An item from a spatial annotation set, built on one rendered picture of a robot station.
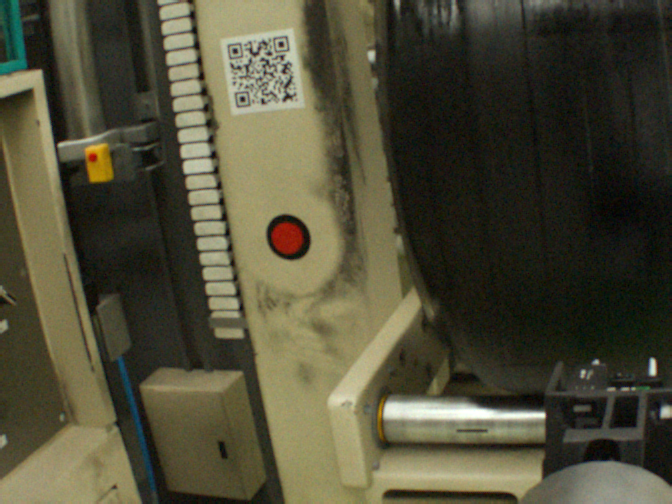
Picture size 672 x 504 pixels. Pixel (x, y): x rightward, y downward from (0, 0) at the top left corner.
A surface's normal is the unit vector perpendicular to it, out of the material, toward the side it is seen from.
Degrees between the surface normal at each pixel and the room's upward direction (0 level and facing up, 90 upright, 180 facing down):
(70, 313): 90
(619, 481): 14
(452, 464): 0
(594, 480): 7
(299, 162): 90
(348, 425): 90
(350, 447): 90
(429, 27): 72
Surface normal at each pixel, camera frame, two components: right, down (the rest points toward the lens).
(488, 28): -0.37, 0.04
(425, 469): -0.15, -0.95
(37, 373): 0.93, -0.04
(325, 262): -0.34, 0.32
